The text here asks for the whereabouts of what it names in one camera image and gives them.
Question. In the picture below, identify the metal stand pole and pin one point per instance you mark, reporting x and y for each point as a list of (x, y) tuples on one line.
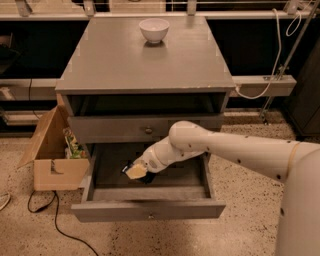
[(270, 99)]

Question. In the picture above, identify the white ceramic bowl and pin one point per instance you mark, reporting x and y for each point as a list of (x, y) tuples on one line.
[(154, 30)]

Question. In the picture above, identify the closed grey top drawer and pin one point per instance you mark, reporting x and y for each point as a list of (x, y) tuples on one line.
[(136, 128)]

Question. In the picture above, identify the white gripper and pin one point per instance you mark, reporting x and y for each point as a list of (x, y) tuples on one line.
[(149, 161)]

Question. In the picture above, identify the open grey middle drawer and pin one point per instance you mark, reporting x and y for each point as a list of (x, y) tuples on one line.
[(182, 191)]

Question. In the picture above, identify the green snack packet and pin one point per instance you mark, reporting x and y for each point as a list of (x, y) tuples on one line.
[(73, 149)]

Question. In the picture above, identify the grey wooden drawer cabinet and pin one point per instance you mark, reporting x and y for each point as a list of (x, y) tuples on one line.
[(115, 71)]

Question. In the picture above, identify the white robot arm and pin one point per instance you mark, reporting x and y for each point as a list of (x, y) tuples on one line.
[(293, 163)]

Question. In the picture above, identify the open cardboard box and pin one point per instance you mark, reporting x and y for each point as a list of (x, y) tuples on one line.
[(52, 169)]

